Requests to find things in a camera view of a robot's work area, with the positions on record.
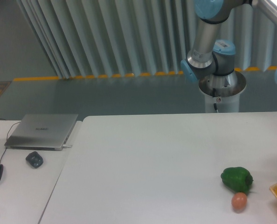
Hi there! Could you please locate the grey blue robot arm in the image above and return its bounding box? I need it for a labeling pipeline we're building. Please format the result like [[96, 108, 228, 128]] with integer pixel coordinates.
[[180, 0, 277, 91]]

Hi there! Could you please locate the green bell pepper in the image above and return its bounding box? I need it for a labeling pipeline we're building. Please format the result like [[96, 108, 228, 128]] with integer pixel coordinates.
[[221, 167, 253, 194]]

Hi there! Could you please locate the silver laptop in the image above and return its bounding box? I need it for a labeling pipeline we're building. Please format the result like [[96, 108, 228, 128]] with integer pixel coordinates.
[[5, 114, 78, 151]]

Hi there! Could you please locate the small dark grey case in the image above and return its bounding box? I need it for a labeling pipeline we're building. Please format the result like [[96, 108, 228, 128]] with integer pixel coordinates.
[[26, 151, 44, 168]]

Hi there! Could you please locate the brown egg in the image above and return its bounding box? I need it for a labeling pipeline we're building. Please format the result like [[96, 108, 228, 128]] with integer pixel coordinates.
[[231, 192, 247, 210]]

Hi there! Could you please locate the black pedestal cable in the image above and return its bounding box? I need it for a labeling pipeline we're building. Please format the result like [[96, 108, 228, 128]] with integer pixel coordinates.
[[212, 87, 220, 113]]

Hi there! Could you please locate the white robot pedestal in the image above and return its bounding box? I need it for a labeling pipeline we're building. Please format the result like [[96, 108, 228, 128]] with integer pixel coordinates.
[[199, 71, 246, 113]]

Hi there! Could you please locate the black laptop cable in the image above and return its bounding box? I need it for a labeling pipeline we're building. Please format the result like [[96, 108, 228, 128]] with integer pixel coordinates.
[[0, 119, 21, 165]]

